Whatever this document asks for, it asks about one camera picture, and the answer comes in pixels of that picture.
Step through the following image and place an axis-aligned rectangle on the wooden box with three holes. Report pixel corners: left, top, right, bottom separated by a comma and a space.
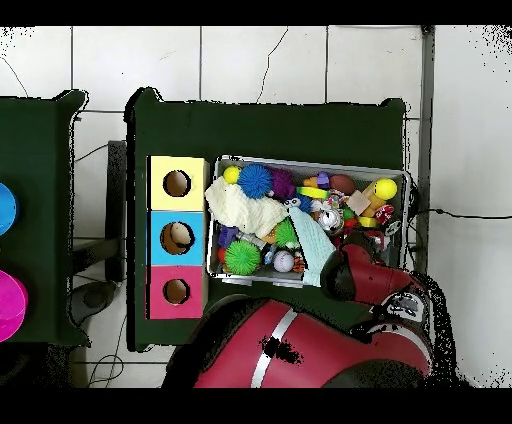
145, 154, 211, 321

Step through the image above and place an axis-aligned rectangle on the large green spiky ball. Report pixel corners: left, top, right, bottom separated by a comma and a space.
224, 240, 262, 276

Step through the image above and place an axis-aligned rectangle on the blue spiky rubber ball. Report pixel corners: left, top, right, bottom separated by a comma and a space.
236, 163, 274, 200

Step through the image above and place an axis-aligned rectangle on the blue round disc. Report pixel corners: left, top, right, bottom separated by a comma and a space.
0, 182, 20, 236

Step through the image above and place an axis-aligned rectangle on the silver wire mesh bin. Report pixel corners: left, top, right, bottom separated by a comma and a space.
205, 154, 412, 289

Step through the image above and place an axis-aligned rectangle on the cream muslin cloth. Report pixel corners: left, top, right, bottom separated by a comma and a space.
204, 176, 289, 240

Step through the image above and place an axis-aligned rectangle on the purple spiky rubber ball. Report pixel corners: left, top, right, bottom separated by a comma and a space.
269, 167, 298, 200

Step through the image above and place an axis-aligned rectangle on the dark green tablecloth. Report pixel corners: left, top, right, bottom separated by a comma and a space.
0, 89, 91, 347
125, 87, 407, 352

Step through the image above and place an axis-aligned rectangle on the black cable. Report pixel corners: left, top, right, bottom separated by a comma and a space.
415, 206, 512, 220

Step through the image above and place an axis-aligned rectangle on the silver drink can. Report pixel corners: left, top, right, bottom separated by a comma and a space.
317, 207, 344, 236

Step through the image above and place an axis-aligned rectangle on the white baseball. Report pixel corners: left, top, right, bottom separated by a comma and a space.
272, 250, 296, 274

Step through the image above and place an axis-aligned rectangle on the brown toy football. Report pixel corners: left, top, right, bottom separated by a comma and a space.
328, 174, 357, 197

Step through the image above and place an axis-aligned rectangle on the mint green muslin cloth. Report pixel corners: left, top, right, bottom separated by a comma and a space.
288, 207, 338, 288

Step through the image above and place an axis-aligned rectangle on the magenta round disc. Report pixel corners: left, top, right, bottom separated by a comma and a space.
0, 269, 29, 343

